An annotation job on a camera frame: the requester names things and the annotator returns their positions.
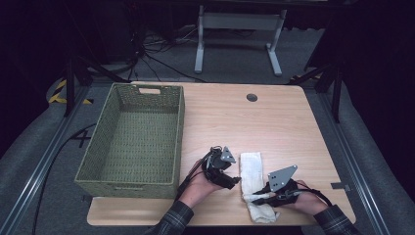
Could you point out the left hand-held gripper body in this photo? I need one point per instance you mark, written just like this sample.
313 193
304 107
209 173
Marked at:
217 163

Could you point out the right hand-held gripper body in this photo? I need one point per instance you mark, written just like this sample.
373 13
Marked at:
282 186

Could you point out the white towel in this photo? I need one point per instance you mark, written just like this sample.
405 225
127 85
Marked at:
253 173

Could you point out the green woven basket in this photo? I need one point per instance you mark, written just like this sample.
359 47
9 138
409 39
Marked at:
130 137

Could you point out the person's left hand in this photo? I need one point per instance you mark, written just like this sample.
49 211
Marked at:
199 189

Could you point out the person's right hand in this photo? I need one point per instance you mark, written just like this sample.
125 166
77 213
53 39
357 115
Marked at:
308 202

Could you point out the round grey table grommet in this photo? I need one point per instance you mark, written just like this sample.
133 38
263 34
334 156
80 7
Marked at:
252 97

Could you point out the black tripod stand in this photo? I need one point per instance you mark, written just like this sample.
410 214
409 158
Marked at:
70 84
336 91

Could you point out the black floor tape mark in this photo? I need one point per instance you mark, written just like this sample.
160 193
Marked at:
81 138

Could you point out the yellow black floor tape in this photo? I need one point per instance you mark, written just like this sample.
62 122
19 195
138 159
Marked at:
57 94

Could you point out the grey metal floor rail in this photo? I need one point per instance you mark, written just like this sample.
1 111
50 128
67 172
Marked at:
355 169
39 169

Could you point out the grey metal desk frame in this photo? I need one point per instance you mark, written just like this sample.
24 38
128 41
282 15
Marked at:
239 21

